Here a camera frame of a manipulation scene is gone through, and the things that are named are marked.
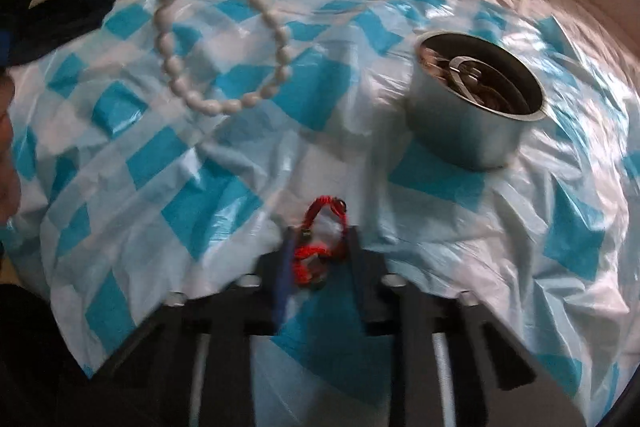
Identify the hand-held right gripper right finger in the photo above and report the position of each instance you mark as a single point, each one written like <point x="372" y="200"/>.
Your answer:
<point x="357" y="267"/>

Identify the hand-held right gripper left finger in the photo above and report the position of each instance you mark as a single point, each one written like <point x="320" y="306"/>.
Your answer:
<point x="286" y="267"/>

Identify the round metal tin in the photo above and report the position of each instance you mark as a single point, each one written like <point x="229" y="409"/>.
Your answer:
<point x="465" y="132"/>

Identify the blue checkered plastic sheet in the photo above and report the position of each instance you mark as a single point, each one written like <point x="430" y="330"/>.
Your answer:
<point x="300" y="132"/>

